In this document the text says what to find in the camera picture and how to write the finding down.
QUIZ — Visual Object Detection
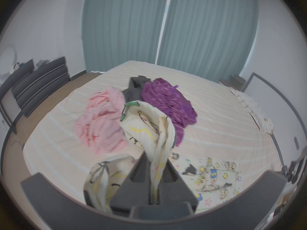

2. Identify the white printed pyjama top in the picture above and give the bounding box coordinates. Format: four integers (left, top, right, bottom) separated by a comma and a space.
83, 100, 241, 215

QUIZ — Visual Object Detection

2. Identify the blue-green curtain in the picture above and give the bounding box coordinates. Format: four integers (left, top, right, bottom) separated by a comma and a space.
157, 0, 259, 82
82, 0, 171, 72

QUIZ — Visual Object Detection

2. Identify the black chest of drawers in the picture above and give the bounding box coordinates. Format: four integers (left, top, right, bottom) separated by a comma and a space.
0, 57, 71, 134

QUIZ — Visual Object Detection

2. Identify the dark grey garment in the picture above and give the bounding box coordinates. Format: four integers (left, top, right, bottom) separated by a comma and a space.
122, 76, 154, 104

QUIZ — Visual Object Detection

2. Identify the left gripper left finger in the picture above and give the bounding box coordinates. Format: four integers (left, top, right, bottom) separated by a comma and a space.
110, 150, 151, 216

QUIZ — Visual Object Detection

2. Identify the bed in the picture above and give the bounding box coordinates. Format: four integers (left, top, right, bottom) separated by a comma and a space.
23, 60, 307, 215

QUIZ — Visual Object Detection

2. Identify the pink garment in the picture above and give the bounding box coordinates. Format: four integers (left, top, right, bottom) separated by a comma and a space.
74, 85, 127, 154

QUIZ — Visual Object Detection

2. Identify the purple satin garment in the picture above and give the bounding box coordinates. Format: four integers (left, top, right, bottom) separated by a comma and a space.
140, 78, 197, 146

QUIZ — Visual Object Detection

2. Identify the round white mirror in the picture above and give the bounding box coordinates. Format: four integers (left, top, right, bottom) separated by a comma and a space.
0, 46, 18, 77

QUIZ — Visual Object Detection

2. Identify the grey bedside table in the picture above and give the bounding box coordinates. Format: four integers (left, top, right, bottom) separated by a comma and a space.
219, 74, 247, 91

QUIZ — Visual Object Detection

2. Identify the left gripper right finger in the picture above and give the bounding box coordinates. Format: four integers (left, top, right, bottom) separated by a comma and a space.
158, 160, 198, 213

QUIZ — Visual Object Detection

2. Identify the white printed pillow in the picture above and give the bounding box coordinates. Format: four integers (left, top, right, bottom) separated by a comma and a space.
230, 89, 274, 134

